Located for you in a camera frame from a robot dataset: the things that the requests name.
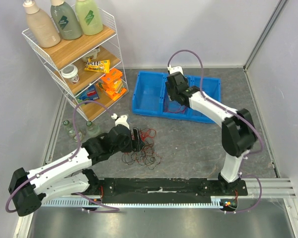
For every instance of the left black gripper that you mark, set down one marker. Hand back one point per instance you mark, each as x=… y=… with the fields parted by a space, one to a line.
x=135 y=145

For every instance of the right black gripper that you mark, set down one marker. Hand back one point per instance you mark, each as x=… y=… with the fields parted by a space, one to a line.
x=171 y=93

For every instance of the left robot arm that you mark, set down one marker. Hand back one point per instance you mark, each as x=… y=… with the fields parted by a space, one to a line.
x=69 y=174

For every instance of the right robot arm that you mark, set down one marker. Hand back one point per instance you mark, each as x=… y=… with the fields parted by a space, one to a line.
x=237 y=135

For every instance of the blue three-compartment bin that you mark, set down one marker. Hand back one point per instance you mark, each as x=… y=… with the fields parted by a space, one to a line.
x=150 y=98

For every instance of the right glass bottle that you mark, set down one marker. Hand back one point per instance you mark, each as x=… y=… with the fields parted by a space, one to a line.
x=92 y=129

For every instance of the glass bottle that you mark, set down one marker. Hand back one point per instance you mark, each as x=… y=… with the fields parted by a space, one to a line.
x=69 y=128
x=92 y=129

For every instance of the orange snack boxes stack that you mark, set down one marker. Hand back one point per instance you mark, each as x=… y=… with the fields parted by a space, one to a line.
x=112 y=84

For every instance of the left glass bottle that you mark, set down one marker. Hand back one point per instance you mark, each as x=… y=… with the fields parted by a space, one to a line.
x=69 y=128

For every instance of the blue snack packet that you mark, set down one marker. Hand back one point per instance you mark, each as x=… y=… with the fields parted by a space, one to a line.
x=90 y=94

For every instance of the yellow candy bag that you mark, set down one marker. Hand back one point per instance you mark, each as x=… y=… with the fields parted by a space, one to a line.
x=102 y=66

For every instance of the white tub container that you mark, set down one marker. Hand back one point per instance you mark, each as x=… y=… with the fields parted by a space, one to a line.
x=92 y=54

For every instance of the white paper cup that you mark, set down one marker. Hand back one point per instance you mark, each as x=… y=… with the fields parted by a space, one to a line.
x=70 y=73

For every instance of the light green pump bottle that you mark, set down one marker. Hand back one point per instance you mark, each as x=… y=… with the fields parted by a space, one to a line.
x=88 y=16

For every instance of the aluminium corner profile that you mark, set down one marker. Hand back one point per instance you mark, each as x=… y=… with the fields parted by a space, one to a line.
x=265 y=33

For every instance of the dark green pump bottle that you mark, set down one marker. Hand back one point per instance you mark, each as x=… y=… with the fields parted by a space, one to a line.
x=65 y=20

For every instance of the beige pump bottle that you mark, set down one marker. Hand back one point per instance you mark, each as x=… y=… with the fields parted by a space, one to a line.
x=41 y=25

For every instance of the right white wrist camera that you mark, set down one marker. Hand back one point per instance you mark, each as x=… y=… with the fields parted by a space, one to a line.
x=175 y=69

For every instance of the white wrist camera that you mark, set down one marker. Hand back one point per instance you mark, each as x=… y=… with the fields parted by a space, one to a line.
x=121 y=120
x=175 y=69

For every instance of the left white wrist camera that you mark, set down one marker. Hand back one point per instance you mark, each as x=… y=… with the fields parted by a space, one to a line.
x=121 y=120

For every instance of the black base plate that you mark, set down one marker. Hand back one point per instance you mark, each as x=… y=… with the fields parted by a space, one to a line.
x=163 y=190

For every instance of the white wire shelf rack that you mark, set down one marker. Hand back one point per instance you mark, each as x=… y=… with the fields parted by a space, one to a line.
x=66 y=52

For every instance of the slotted cable duct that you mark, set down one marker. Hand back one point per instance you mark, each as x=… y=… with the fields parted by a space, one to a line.
x=80 y=202

